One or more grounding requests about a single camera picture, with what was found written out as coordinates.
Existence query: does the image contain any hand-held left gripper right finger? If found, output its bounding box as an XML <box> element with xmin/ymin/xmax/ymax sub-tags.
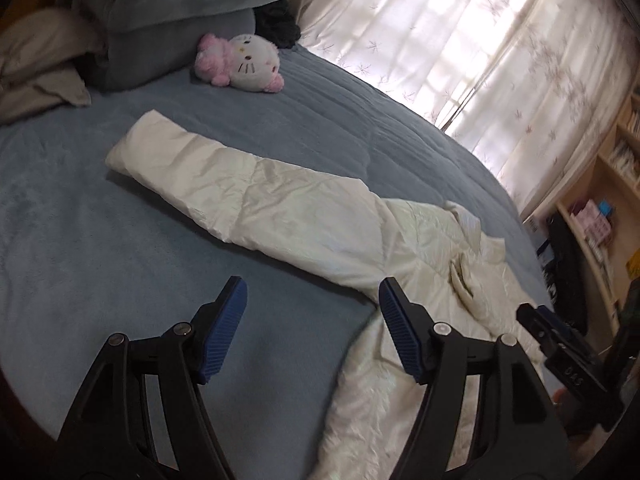
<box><xmin>378</xmin><ymin>276</ymin><xmax>576</xmax><ymax>480</ymax></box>

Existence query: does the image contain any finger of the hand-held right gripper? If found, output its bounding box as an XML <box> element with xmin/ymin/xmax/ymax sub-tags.
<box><xmin>516</xmin><ymin>303</ymin><xmax>557</xmax><ymax>348</ymax></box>
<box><xmin>537</xmin><ymin>305</ymin><xmax>582</xmax><ymax>343</ymax></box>

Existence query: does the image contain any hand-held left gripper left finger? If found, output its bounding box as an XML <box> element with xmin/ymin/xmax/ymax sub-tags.
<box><xmin>55</xmin><ymin>275</ymin><xmax>249</xmax><ymax>480</ymax></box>

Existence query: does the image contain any white puffer jacket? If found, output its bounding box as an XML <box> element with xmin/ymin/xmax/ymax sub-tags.
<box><xmin>105</xmin><ymin>110</ymin><xmax>556</xmax><ymax>480</ymax></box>

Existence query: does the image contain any black bag under shelf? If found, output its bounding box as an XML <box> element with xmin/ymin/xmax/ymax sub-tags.
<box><xmin>542</xmin><ymin>210</ymin><xmax>591</xmax><ymax>332</ymax></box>

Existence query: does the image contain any wooden bookshelf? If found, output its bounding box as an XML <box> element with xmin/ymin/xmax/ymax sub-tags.
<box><xmin>520</xmin><ymin>95</ymin><xmax>640</xmax><ymax>341</ymax></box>

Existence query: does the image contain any stack of pink boxes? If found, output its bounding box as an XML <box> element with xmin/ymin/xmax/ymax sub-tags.
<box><xmin>570</xmin><ymin>200</ymin><xmax>613</xmax><ymax>247</ymax></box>

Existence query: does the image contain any blue fleece bed blanket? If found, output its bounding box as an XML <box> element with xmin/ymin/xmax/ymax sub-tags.
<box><xmin>0</xmin><ymin>42</ymin><xmax>557</xmax><ymax>443</ymax></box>

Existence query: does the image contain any white leaf print curtain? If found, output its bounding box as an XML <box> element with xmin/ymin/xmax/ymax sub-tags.
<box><xmin>295</xmin><ymin>0</ymin><xmax>551</xmax><ymax>131</ymax></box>
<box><xmin>445</xmin><ymin>0</ymin><xmax>640</xmax><ymax>216</ymax></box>

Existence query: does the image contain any white pink cat plush toy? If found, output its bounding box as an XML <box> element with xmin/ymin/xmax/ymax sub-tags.
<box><xmin>194</xmin><ymin>33</ymin><xmax>285</xmax><ymax>94</ymax></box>

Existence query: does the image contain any dark knitted cloth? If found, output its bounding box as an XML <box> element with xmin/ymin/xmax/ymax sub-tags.
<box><xmin>252</xmin><ymin>0</ymin><xmax>302</xmax><ymax>51</ymax></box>

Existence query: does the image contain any beige pillow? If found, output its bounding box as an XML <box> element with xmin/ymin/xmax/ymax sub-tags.
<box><xmin>0</xmin><ymin>7</ymin><xmax>108</xmax><ymax>126</ymax></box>

